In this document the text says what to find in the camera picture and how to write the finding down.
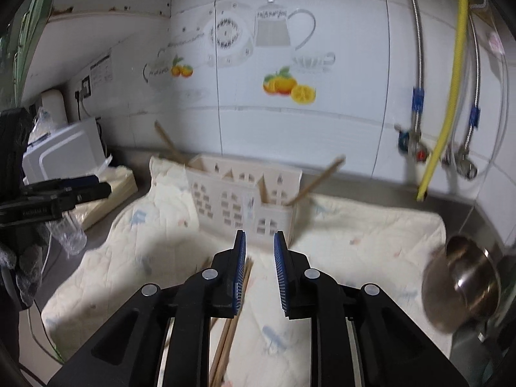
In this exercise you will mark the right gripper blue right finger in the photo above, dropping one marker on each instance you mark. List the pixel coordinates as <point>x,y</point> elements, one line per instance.
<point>283,271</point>

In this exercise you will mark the wall instruction label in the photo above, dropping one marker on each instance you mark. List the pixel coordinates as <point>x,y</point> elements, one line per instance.
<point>101,71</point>

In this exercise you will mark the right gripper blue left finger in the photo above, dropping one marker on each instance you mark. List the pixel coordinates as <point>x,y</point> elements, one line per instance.
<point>240,247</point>

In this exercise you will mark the wall power socket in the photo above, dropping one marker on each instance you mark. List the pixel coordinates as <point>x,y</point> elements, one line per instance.
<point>85,90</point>

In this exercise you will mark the red handled water valve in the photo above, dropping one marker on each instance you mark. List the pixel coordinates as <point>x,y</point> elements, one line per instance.
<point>410,144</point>

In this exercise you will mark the beige plastic utensil holder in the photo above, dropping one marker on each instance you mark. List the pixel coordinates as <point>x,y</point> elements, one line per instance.
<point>232,194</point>

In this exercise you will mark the stainless steel pot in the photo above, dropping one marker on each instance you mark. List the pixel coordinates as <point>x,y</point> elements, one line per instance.
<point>460,284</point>

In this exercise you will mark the white countertop appliance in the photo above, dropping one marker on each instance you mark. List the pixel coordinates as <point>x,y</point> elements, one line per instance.
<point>59,149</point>

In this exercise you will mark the cream quilted mat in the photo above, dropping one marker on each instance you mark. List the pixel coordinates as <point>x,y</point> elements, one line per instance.
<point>158,240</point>

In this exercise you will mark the steel angle valve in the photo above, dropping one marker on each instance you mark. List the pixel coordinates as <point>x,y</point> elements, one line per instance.
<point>464,166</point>

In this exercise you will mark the clear glass mug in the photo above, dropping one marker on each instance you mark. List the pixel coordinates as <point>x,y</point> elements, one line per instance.
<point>69,234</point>

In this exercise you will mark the grey gloved hand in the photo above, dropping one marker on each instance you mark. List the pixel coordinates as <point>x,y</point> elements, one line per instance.
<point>22,251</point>

